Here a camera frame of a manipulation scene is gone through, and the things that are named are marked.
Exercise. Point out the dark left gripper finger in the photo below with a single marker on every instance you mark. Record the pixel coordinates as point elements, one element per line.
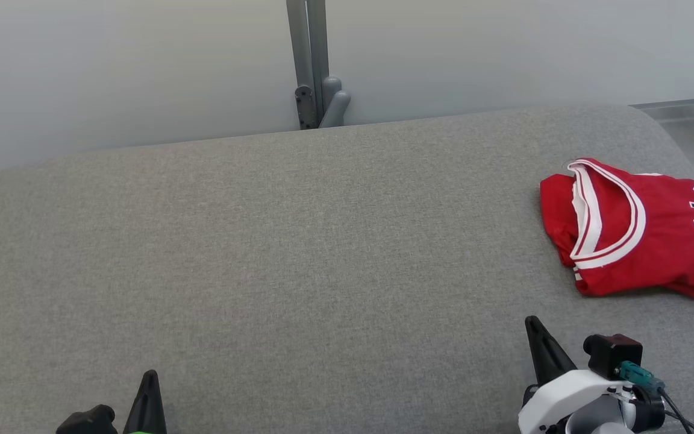
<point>147,410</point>

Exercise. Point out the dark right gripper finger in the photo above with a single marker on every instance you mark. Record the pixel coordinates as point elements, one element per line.
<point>547,355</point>

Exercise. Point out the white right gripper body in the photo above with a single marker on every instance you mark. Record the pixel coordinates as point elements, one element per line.
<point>564,395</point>

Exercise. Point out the red and white basketball jersey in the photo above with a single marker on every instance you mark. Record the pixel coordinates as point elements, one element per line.
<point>654,241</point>

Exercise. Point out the grey fabric sofa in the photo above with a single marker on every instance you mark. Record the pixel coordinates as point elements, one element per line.
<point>299,271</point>

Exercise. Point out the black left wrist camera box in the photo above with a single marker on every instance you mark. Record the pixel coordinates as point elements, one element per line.
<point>88,421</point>

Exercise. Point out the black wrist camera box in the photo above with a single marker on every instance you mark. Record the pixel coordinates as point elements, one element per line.
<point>88,421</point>
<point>615,352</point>

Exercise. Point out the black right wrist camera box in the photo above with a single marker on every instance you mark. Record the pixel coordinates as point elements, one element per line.
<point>615,352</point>

